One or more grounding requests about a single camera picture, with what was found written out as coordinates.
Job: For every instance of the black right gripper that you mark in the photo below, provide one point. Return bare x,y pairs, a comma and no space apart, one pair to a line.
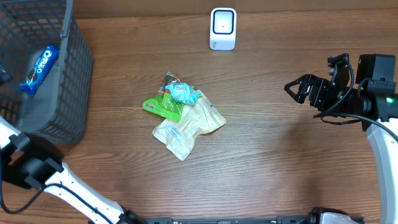
316,98

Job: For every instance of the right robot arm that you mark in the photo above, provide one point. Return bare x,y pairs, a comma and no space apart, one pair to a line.
367,96

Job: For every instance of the teal snack packet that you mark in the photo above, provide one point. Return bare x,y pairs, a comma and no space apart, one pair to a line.
183,93

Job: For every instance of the grey plastic mesh basket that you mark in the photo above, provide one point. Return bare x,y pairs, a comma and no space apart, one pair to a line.
58,110

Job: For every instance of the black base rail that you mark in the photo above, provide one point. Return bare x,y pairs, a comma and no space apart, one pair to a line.
279,220

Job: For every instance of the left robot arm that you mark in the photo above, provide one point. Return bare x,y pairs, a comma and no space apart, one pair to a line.
29,161

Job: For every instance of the white barcode scanner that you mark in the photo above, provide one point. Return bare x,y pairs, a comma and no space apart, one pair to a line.
223,28

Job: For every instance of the beige paper pouch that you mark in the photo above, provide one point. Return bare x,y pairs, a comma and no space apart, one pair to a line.
179,136

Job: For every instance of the green snack packet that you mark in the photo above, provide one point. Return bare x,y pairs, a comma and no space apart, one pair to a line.
162,103

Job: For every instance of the blue Oreo cookie pack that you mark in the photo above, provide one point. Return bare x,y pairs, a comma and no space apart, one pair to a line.
40,70

